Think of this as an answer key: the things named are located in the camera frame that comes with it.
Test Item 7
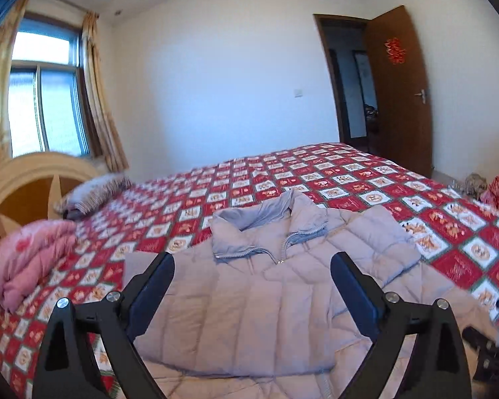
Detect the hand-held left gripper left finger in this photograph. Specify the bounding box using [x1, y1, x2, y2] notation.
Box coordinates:
[32, 251, 175, 399]

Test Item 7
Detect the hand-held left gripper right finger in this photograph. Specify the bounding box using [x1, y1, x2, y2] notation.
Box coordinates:
[330, 253, 471, 399]

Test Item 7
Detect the lilac puffer jacket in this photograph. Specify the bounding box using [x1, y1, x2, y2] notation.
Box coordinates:
[122, 189, 499, 399]

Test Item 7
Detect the red patterned bedspread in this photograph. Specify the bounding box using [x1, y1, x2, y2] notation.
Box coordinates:
[0, 142, 499, 399]

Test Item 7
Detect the grey fluffy pillow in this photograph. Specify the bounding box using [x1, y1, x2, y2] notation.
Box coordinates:
[53, 173, 136, 221]

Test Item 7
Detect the grey fuzzy bundle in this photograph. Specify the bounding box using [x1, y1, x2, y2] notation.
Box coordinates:
[451, 173, 488, 200]

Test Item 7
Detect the folded pink quilt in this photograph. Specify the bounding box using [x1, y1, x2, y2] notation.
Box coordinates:
[0, 220, 79, 313]

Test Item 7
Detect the wooden headboard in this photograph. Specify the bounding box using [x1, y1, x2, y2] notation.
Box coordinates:
[0, 152, 109, 250]

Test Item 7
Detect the brown wooden door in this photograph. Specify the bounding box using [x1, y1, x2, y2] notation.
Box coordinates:
[364, 5, 435, 179]

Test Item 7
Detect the window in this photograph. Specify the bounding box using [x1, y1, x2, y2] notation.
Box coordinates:
[6, 12, 93, 159]

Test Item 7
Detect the red paper door decoration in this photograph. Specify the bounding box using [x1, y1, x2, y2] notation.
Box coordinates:
[383, 37, 408, 66]

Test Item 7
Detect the dark door frame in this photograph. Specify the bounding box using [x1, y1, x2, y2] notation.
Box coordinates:
[313, 13, 373, 154]

